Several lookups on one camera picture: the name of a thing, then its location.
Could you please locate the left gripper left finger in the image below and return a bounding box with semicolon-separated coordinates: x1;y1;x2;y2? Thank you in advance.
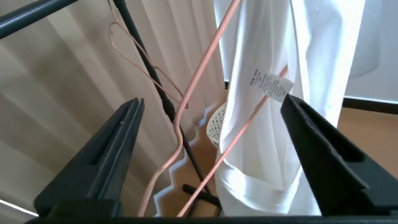
33;97;146;218

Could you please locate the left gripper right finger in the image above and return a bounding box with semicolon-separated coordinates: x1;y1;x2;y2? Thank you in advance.
279;94;398;218

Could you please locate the white printed t-shirt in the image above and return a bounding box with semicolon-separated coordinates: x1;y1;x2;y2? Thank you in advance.
213;0;383;218

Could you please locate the pink clothes hanger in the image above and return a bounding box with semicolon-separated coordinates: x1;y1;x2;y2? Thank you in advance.
107;0;190;110
136;0;290;218

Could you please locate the white laundry basket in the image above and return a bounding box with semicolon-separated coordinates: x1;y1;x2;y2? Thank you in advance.
206;102;228;149

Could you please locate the black clothes rack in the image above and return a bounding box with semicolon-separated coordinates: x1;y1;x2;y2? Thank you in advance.
0;0;223;218

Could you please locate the beige curtain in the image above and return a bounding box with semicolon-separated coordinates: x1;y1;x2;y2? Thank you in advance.
0;0;226;218

